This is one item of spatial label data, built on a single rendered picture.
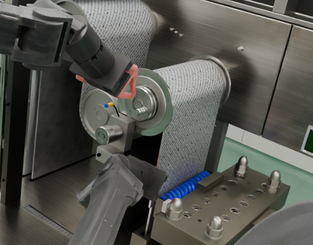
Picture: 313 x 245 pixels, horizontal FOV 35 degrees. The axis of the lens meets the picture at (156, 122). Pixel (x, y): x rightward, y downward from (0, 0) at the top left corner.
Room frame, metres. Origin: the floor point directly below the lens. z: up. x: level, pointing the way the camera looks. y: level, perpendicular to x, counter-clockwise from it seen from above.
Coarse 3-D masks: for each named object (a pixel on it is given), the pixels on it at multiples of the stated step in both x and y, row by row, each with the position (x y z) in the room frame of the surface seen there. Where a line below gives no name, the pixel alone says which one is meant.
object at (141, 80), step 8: (136, 80) 0.99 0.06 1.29; (144, 80) 0.98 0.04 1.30; (152, 80) 0.97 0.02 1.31; (128, 88) 1.00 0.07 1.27; (152, 88) 0.97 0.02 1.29; (160, 88) 0.96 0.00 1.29; (160, 96) 0.96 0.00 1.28; (160, 104) 0.96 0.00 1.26; (160, 112) 0.95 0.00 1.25; (152, 120) 0.96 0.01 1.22; (160, 120) 0.95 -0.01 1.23; (144, 128) 0.97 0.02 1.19
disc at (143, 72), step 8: (144, 72) 0.99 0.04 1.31; (152, 72) 0.98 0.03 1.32; (160, 80) 0.96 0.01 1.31; (168, 88) 0.95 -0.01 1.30; (168, 96) 0.95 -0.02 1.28; (120, 104) 1.01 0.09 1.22; (168, 104) 0.95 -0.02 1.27; (120, 112) 1.01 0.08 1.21; (168, 112) 0.95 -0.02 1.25; (168, 120) 0.94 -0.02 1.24; (136, 128) 0.98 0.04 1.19; (152, 128) 0.96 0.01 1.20; (160, 128) 0.95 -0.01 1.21
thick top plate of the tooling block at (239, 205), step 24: (192, 192) 1.03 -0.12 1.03; (216, 192) 1.05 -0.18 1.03; (240, 192) 1.07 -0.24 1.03; (264, 192) 1.09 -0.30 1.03; (288, 192) 1.15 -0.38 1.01; (192, 216) 0.92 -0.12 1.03; (240, 216) 0.96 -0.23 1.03; (168, 240) 0.88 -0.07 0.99; (192, 240) 0.85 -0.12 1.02; (216, 240) 0.85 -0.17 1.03
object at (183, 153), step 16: (192, 128) 1.05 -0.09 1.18; (208, 128) 1.13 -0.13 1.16; (176, 144) 1.00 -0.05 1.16; (192, 144) 1.07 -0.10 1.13; (208, 144) 1.15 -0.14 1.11; (160, 160) 0.96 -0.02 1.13; (176, 160) 1.02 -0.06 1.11; (192, 160) 1.09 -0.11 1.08; (176, 176) 1.03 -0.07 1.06; (192, 176) 1.10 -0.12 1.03; (160, 192) 0.98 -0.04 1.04
